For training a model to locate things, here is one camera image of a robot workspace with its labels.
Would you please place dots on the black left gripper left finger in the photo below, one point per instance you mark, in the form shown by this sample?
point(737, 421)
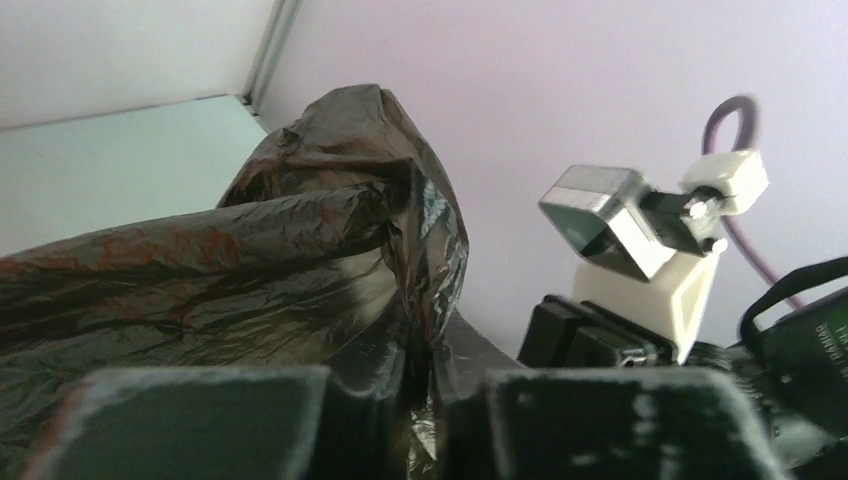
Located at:
point(186, 423)

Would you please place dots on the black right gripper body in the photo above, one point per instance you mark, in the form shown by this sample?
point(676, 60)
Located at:
point(565, 334)

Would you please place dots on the black plastic trash bag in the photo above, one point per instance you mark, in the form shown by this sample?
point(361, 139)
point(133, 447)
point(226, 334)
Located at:
point(339, 243)

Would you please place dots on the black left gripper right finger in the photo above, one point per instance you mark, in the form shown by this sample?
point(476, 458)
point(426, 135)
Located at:
point(663, 423)

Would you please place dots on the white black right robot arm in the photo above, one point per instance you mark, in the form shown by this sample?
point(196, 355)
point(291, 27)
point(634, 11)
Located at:
point(794, 372)

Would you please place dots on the aluminium frame post right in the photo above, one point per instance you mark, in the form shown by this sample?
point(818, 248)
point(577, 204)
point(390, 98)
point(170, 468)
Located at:
point(281, 21)

